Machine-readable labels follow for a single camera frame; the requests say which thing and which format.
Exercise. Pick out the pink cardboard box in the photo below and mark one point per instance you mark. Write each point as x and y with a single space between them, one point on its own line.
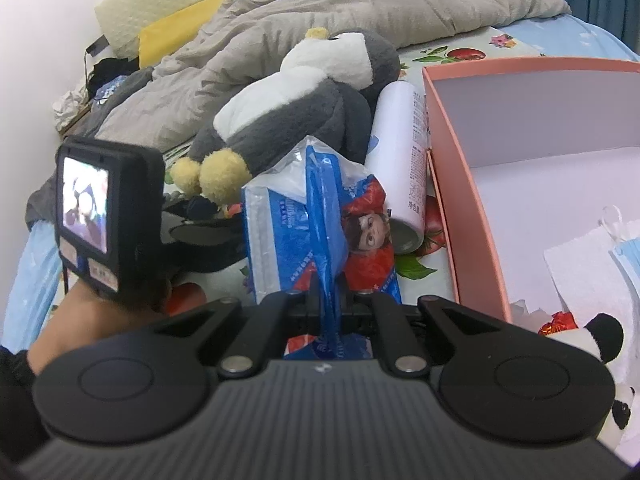
465 210

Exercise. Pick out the white crumpled cloth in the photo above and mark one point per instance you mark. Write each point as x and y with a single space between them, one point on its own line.
70 107

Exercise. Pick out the grey duvet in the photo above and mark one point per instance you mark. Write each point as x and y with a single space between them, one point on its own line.
400 5

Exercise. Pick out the white spray can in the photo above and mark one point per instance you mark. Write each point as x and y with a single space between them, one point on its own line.
395 160

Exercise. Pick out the fruit printed sheet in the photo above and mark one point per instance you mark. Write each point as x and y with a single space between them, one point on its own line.
435 55

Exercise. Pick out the grey penguin plush toy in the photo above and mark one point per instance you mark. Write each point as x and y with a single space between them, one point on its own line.
300 110

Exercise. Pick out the red tissue packet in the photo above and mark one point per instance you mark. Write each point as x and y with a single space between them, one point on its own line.
557 324

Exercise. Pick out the blue face mask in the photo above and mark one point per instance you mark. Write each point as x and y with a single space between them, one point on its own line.
627 260

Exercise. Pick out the blue patterned packet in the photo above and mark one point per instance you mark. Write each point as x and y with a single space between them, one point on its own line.
112 89

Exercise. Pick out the panda plush toy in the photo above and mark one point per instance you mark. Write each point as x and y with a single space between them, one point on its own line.
605 332

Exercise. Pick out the dark grey blanket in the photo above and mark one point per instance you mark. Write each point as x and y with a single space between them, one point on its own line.
115 100

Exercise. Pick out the white tissue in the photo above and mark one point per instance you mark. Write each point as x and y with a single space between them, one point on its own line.
575 280

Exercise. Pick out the cream quilted headboard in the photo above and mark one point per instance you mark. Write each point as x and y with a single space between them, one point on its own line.
150 0

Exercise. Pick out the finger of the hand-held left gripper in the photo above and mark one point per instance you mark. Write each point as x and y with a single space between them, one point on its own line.
202 206
205 255

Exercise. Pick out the black clothes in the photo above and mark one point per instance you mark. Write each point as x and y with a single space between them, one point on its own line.
112 70

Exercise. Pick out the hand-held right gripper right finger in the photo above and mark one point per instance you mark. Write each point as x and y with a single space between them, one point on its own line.
357 310

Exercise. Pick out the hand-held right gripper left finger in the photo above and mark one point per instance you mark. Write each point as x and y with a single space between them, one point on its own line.
300 310

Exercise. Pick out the yellow pillow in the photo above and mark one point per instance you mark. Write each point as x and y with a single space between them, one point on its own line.
175 30

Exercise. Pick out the person's left hand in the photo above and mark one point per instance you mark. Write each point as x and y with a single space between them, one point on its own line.
75 325

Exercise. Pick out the blue tissue pack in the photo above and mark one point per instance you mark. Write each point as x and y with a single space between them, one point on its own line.
280 240

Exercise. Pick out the wall socket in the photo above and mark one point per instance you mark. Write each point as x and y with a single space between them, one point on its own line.
96 45

